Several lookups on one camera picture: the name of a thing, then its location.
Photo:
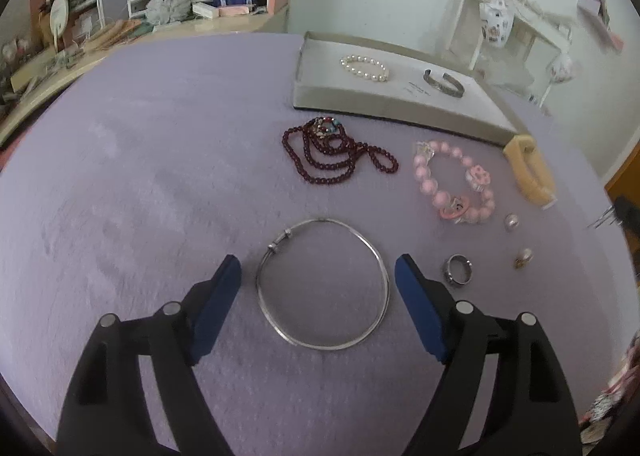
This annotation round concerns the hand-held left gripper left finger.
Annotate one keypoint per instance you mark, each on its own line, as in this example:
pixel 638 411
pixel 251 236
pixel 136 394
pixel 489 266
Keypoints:
pixel 220 301

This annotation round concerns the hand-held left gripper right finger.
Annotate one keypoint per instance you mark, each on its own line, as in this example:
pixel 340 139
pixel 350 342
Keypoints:
pixel 417 306

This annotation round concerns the beige chunky bangle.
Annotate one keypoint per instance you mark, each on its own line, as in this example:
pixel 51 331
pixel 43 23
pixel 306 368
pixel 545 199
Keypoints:
pixel 530 186

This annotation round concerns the grey jewelry tray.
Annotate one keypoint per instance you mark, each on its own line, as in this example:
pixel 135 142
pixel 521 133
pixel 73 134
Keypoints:
pixel 350 90

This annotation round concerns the printed cloth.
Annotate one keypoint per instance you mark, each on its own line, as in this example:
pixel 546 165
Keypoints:
pixel 615 391

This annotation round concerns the orange wooden door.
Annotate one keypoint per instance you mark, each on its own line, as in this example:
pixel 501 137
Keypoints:
pixel 625 186

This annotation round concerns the beige desk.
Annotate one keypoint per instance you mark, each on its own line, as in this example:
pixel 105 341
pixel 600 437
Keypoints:
pixel 220 25

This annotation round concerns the small hanging printed bag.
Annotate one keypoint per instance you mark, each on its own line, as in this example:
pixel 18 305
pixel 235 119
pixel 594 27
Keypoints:
pixel 564 68

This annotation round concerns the pink box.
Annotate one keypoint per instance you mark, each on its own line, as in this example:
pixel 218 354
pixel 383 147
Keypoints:
pixel 234 11

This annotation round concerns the white printed tote bag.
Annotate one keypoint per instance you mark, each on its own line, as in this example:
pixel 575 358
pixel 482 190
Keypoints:
pixel 495 23

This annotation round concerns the grey fluffy ball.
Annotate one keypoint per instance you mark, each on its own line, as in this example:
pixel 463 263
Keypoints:
pixel 167 6

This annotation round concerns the round hand mirror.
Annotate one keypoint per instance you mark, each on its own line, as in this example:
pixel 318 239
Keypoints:
pixel 59 13

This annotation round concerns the wall shelf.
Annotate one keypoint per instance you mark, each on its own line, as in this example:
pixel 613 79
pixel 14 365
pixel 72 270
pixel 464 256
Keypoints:
pixel 597 5

